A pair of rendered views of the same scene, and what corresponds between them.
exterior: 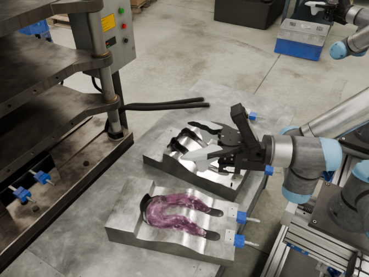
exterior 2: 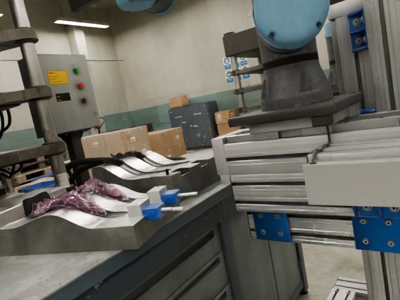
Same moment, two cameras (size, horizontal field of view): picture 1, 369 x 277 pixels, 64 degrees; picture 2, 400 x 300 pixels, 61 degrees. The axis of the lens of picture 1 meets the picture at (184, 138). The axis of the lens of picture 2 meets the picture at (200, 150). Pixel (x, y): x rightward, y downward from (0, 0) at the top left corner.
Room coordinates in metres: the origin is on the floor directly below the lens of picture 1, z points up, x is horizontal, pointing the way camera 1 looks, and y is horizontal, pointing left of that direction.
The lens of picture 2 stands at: (-0.16, -0.43, 1.08)
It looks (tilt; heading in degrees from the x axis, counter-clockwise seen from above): 7 degrees down; 6
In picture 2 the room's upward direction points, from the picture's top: 11 degrees counter-clockwise
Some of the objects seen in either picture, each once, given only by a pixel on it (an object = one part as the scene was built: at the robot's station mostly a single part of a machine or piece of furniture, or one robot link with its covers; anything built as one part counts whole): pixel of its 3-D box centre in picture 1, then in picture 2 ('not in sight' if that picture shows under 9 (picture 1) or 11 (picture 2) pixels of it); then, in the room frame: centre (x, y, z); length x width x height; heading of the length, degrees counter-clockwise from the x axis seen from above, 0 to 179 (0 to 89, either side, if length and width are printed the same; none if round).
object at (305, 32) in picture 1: (303, 32); not in sight; (3.99, -1.62, 0.28); 0.61 x 0.41 x 0.15; 61
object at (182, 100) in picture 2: not in sight; (178, 102); (8.49, 0.83, 1.26); 0.42 x 0.33 x 0.29; 61
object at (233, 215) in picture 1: (243, 217); (174, 196); (0.70, -0.24, 0.86); 0.13 x 0.05 x 0.05; 77
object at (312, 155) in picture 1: (312, 154); not in sight; (0.49, -0.29, 1.43); 0.11 x 0.08 x 0.09; 84
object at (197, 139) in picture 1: (200, 150); (141, 161); (1.03, -0.08, 0.92); 0.35 x 0.16 x 0.09; 60
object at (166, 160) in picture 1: (198, 155); (143, 174); (1.05, -0.07, 0.87); 0.50 x 0.26 x 0.14; 60
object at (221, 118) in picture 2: not in sight; (234, 126); (7.90, -0.46, 0.42); 0.86 x 0.33 x 0.83; 61
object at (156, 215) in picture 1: (177, 210); (75, 197); (0.70, 0.03, 0.90); 0.26 x 0.18 x 0.08; 77
